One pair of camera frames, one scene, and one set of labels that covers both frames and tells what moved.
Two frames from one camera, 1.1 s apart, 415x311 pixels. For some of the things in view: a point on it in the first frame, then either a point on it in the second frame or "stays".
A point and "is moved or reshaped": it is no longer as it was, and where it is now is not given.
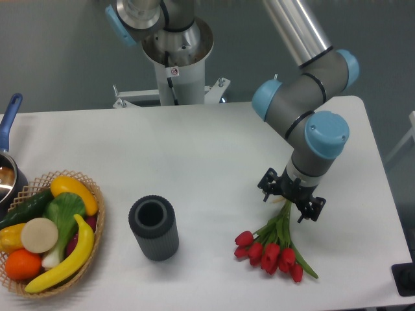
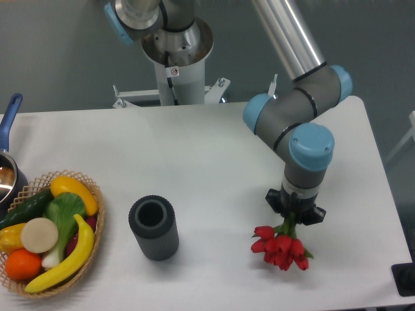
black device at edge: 404,274 stays
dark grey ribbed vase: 153,219 stays
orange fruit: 23,265 stays
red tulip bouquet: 272,247 is moved or reshaped
